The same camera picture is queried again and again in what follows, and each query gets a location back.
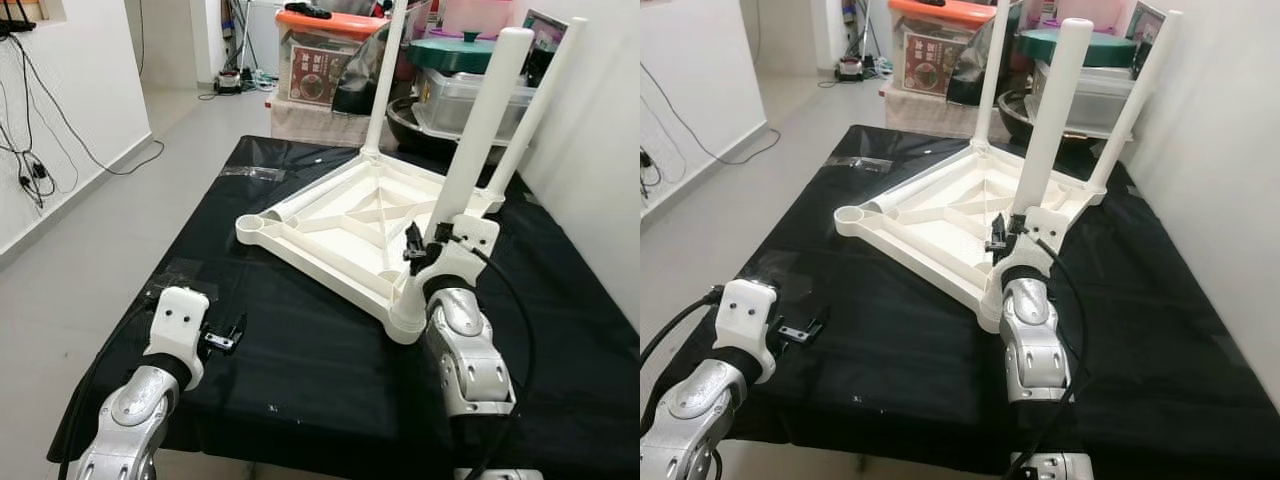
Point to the white plastic table top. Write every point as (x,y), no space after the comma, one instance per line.
(320,250)
(930,240)

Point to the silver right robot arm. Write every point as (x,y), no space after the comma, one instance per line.
(1030,345)
(470,350)

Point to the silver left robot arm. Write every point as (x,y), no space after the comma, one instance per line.
(130,420)
(700,410)

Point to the black tablecloth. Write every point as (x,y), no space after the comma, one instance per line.
(300,400)
(900,400)

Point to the black wok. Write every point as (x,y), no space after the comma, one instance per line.
(410,125)
(1015,120)

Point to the beige cloth covered shelf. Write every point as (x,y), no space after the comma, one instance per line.
(930,110)
(320,120)

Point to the clear tape strip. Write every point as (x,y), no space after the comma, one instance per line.
(860,162)
(250,172)

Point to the clear plastic container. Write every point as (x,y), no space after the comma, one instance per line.
(1095,95)
(470,100)

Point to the black bag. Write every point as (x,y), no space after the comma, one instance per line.
(365,75)
(975,65)

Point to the red printed carton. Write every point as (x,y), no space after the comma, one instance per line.
(930,60)
(320,70)

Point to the green round pot lid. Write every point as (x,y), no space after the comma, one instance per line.
(1080,45)
(455,50)

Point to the orange box lid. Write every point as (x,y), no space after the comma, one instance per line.
(330,22)

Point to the pink plastic bag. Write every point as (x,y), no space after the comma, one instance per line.
(1090,10)
(475,12)

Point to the dark teal snack bag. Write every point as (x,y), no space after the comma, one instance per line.
(1150,25)
(545,30)

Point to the black remote control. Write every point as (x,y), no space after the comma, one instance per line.
(308,10)

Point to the white cabinet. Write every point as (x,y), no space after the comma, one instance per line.
(262,30)

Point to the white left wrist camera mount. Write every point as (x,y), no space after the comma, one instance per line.
(745,310)
(175,315)

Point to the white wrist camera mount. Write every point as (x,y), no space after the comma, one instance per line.
(1040,235)
(745,310)
(175,315)
(465,245)

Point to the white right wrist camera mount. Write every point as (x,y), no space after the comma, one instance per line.
(1040,235)
(465,245)

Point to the black wall plug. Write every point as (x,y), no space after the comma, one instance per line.
(35,175)
(650,165)

